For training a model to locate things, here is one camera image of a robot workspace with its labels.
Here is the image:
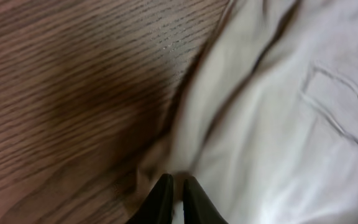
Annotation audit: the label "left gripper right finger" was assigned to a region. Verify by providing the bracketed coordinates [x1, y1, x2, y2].
[183, 177, 227, 224]

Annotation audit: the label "beige cotton shorts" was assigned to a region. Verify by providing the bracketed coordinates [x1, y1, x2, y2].
[137, 0, 358, 223]

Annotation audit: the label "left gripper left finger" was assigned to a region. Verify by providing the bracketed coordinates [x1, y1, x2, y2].
[126, 174, 173, 224]

